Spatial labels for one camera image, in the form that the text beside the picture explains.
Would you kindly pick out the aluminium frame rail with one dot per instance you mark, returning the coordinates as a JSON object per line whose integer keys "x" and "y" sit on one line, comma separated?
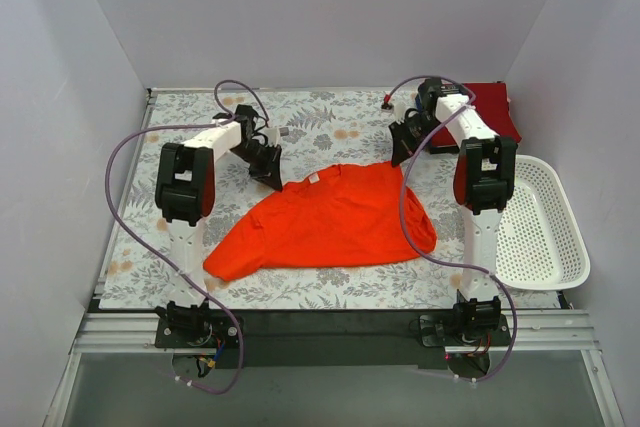
{"x": 338, "y": 368}

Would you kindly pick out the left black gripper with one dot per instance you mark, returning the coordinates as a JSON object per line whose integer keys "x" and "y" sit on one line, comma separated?
{"x": 264, "y": 160}

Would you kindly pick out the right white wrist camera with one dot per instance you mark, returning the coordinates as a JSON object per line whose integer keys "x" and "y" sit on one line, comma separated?
{"x": 399, "y": 111}

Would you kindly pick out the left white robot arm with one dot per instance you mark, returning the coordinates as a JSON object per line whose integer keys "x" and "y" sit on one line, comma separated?
{"x": 185, "y": 195}

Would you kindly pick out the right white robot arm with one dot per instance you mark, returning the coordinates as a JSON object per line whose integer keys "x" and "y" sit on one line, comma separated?
{"x": 483, "y": 183}

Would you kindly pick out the folded dark red t-shirt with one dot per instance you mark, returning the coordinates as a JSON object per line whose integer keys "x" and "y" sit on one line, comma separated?
{"x": 492, "y": 106}

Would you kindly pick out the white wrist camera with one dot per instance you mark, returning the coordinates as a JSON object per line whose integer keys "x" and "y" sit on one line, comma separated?
{"x": 399, "y": 111}
{"x": 274, "y": 135}

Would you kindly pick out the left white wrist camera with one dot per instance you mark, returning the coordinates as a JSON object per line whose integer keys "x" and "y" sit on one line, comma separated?
{"x": 274, "y": 135}

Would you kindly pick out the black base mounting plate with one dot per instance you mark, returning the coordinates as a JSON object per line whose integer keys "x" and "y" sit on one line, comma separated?
{"x": 314, "y": 338}

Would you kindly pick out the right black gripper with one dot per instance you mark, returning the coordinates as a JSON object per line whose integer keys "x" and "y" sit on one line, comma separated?
{"x": 405, "y": 134}

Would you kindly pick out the orange t-shirt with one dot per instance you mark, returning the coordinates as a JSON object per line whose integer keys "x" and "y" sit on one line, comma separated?
{"x": 345, "y": 215}

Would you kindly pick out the white perforated plastic basket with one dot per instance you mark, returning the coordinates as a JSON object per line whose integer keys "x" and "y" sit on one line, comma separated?
{"x": 540, "y": 246}

